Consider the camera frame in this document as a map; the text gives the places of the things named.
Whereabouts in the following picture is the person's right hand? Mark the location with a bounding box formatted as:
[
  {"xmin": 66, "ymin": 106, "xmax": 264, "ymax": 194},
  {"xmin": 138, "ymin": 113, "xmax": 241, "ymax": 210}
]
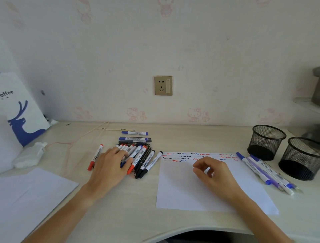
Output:
[{"xmin": 192, "ymin": 157, "xmax": 242, "ymax": 203}]

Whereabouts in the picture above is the person's left hand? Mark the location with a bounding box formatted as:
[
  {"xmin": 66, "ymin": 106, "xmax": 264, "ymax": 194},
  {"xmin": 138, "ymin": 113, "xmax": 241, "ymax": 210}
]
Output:
[{"xmin": 82, "ymin": 147, "xmax": 135, "ymax": 201}]

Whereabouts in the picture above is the black slim pen silver tip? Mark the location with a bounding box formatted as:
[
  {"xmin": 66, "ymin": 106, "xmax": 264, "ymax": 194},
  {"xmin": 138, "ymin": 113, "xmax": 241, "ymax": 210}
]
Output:
[
  {"xmin": 134, "ymin": 146, "xmax": 151, "ymax": 176},
  {"xmin": 135, "ymin": 148, "xmax": 152, "ymax": 179}
]

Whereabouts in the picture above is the purple slim pen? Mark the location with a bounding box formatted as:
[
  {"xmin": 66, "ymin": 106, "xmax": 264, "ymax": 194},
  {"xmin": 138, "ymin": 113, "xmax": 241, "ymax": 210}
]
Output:
[{"xmin": 246, "ymin": 156, "xmax": 284, "ymax": 191}]

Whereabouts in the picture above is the white paper sheet with squiggles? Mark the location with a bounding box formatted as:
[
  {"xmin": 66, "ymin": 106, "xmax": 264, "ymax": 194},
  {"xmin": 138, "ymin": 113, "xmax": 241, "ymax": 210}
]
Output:
[{"xmin": 156, "ymin": 152, "xmax": 279, "ymax": 216}]

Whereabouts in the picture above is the black mesh cup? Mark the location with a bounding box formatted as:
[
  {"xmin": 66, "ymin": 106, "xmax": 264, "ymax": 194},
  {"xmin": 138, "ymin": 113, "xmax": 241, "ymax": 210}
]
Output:
[
  {"xmin": 247, "ymin": 125, "xmax": 287, "ymax": 161},
  {"xmin": 278, "ymin": 137, "xmax": 320, "ymax": 181}
]

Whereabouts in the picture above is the white slim pen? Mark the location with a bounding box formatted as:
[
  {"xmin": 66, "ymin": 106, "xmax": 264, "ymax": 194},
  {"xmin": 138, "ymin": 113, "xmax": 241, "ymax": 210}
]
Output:
[{"xmin": 246, "ymin": 156, "xmax": 295, "ymax": 196}]

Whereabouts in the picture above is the person's left forearm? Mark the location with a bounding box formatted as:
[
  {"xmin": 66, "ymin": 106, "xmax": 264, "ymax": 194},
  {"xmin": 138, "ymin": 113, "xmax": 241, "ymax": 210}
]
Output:
[{"xmin": 22, "ymin": 185, "xmax": 97, "ymax": 243}]

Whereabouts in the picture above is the person's right forearm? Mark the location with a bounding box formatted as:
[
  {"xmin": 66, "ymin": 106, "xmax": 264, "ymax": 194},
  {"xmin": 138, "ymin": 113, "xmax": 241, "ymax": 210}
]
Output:
[{"xmin": 231, "ymin": 193, "xmax": 294, "ymax": 243}]

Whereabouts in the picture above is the light wooden table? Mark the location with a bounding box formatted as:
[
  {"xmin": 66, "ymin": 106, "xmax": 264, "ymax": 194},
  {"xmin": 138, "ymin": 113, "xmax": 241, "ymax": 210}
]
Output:
[{"xmin": 0, "ymin": 121, "xmax": 320, "ymax": 243}]

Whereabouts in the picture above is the blank white paper sheet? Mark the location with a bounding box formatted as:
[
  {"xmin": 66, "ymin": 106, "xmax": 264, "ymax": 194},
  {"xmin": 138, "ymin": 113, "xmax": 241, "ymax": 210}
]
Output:
[{"xmin": 0, "ymin": 168, "xmax": 79, "ymax": 243}]

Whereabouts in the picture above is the crumpled white tissue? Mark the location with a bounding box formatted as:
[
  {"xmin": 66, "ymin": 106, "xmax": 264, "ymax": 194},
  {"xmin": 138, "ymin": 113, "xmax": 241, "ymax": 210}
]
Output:
[{"xmin": 12, "ymin": 142, "xmax": 48, "ymax": 169}]

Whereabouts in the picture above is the white plastic bag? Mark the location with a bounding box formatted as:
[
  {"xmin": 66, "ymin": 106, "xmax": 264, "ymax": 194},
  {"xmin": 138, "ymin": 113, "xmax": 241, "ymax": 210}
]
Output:
[{"xmin": 0, "ymin": 72, "xmax": 52, "ymax": 148}]

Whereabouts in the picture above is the thin pink cord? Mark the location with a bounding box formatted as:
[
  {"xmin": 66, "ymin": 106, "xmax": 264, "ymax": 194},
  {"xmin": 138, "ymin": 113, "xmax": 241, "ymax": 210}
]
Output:
[{"xmin": 46, "ymin": 122, "xmax": 110, "ymax": 176}]

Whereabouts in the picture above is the gold wall socket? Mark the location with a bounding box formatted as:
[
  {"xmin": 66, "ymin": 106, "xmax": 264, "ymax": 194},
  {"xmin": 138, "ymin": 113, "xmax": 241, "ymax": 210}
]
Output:
[{"xmin": 154, "ymin": 76, "xmax": 173, "ymax": 96}]

